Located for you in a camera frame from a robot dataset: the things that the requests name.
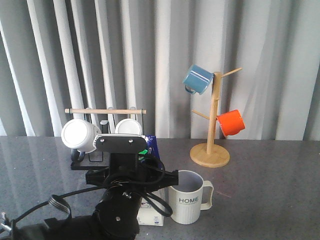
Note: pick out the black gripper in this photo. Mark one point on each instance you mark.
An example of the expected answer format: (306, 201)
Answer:
(146, 179)

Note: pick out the Pascual whole milk carton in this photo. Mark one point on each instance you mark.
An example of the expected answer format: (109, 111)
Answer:
(147, 215)

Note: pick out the white HOME mug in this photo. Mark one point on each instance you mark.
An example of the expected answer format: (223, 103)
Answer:
(192, 195)

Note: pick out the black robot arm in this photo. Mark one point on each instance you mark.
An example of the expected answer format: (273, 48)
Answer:
(115, 216)

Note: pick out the white ribbed mug on rack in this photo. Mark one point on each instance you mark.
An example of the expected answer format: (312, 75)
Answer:
(128, 126)

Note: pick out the white smooth mug on rack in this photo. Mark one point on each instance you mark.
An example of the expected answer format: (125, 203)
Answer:
(79, 136)

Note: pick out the wooden mug tree stand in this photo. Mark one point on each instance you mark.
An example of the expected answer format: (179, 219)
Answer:
(209, 154)

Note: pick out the orange enamel mug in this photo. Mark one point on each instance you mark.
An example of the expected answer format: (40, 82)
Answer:
(231, 123)

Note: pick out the blue enamel mug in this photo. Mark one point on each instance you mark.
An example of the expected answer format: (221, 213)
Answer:
(197, 80)

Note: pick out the grey white curtain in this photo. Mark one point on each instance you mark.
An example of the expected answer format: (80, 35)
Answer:
(122, 54)

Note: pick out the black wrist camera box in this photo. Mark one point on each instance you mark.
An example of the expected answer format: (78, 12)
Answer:
(123, 150)

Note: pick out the black mug rack wooden handle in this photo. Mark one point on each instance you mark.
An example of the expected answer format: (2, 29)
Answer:
(96, 160)

